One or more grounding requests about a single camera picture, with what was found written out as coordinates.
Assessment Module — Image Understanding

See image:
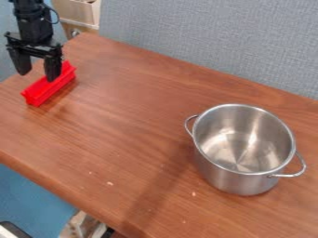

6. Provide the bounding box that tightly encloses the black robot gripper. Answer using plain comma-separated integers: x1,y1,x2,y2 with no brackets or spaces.
5,0,61,82

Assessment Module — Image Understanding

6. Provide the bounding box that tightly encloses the red rectangular block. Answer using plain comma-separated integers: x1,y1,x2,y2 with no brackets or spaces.
21,60,76,107

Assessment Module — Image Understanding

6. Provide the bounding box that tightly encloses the black and white object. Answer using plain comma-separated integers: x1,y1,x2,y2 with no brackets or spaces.
0,221,31,238

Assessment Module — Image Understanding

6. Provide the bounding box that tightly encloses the stainless steel pot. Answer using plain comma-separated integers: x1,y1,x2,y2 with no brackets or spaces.
184,103,307,196

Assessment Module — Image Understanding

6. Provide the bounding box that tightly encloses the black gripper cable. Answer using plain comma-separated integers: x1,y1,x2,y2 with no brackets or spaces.
42,5,61,25

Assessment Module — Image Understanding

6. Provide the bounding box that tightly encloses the wooden table leg frame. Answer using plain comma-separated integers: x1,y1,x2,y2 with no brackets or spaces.
58,211,106,238

